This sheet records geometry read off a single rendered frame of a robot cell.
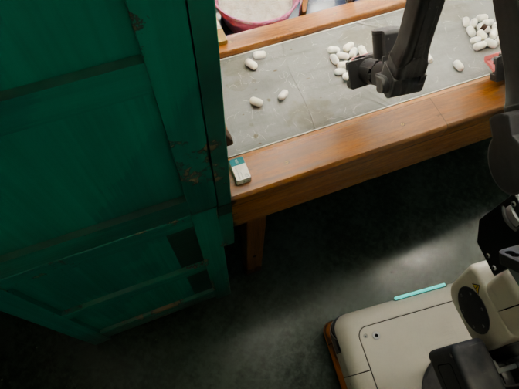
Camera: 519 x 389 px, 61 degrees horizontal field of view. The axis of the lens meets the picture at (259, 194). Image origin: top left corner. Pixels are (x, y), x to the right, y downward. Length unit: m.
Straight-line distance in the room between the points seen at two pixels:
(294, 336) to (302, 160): 0.83
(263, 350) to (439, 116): 1.00
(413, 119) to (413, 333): 0.67
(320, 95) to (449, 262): 0.99
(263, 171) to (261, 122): 0.16
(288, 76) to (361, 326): 0.78
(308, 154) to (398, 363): 0.72
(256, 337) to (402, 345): 0.53
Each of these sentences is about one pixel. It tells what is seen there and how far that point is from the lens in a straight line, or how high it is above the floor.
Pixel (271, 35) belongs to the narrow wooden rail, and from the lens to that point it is 1.30.
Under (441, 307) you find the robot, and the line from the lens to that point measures 1.56.
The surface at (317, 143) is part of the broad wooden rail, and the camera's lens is 1.10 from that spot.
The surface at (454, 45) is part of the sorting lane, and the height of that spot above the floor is 0.74.
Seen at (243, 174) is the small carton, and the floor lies 0.78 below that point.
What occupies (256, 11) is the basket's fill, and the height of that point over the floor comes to 0.73.
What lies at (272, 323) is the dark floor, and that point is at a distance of 1.71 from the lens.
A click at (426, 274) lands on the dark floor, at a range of 1.88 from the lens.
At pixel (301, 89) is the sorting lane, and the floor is 0.74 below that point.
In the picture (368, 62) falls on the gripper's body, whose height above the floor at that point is 0.91.
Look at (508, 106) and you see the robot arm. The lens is 0.62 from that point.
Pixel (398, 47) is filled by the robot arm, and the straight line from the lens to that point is 0.91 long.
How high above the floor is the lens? 1.69
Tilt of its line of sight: 65 degrees down
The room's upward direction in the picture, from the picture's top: 3 degrees clockwise
